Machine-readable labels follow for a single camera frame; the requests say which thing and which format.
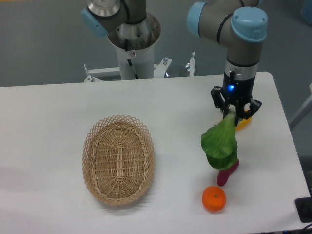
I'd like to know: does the purple sweet potato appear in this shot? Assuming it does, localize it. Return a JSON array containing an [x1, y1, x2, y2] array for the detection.
[[216, 159, 240, 187]]

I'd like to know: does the black device at table edge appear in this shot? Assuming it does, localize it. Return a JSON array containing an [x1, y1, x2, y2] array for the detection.
[[295, 197, 312, 223]]

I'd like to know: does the white stand at right edge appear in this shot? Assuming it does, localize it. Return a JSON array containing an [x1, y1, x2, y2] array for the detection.
[[289, 83, 312, 131]]

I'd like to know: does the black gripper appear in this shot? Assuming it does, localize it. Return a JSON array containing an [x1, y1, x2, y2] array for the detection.
[[211, 73, 262, 126]]

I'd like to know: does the green leafy vegetable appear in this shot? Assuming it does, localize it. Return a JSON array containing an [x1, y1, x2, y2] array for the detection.
[[200, 110, 238, 170]]

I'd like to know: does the oval wicker basket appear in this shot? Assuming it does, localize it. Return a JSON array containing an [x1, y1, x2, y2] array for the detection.
[[82, 115, 155, 206]]

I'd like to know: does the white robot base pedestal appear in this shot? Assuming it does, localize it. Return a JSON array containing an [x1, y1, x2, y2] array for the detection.
[[81, 9, 172, 82]]

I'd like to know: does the black cable on pedestal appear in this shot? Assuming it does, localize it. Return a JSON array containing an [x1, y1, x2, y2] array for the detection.
[[124, 38, 140, 80]]

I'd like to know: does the orange tangerine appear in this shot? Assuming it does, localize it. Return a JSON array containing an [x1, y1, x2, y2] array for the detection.
[[202, 186, 226, 212]]

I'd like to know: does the yellow fruit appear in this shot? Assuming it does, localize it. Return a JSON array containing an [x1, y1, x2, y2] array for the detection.
[[235, 116, 253, 131]]

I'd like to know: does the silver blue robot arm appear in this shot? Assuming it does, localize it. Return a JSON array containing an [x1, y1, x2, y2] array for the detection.
[[81, 0, 268, 121]]

